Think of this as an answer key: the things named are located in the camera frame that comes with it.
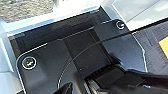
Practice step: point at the grey robot torso limb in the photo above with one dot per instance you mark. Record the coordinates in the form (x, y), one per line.
(126, 80)

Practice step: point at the round yellow-ringed base marker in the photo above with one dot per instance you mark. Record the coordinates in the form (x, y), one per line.
(120, 24)

